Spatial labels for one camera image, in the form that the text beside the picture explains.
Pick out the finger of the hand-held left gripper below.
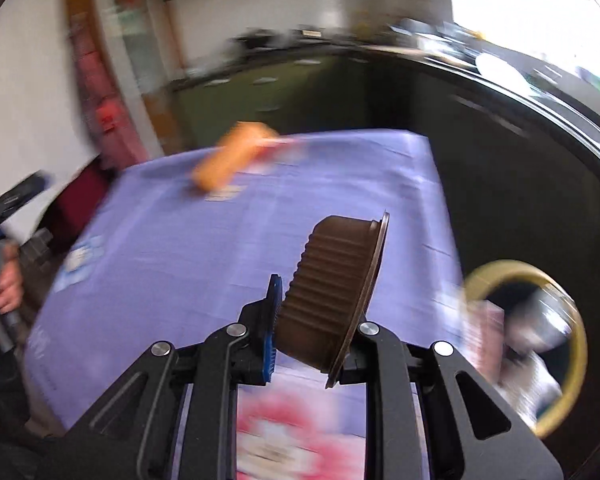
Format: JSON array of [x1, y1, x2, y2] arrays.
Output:
[[0, 172, 51, 217]]

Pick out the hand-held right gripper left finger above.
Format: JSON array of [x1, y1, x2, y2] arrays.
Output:
[[40, 274, 286, 480]]

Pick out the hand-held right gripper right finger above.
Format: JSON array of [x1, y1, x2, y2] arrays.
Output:
[[339, 312, 566, 480]]

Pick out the brown ribbed plastic cup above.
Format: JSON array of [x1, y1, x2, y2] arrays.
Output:
[[276, 211, 392, 390]]

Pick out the yellow round bin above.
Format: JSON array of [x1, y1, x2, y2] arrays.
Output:
[[462, 260, 588, 440]]

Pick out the person's left hand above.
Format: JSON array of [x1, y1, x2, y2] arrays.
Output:
[[0, 257, 26, 333]]

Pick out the pink white packet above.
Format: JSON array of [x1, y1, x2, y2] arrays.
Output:
[[467, 300, 506, 376]]

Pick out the purple floral tablecloth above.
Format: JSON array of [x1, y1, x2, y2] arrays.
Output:
[[22, 129, 468, 480]]

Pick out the orange snack packet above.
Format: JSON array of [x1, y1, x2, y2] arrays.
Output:
[[190, 121, 281, 196]]

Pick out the green cabinet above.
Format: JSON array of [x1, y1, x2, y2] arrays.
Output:
[[172, 52, 376, 153]]

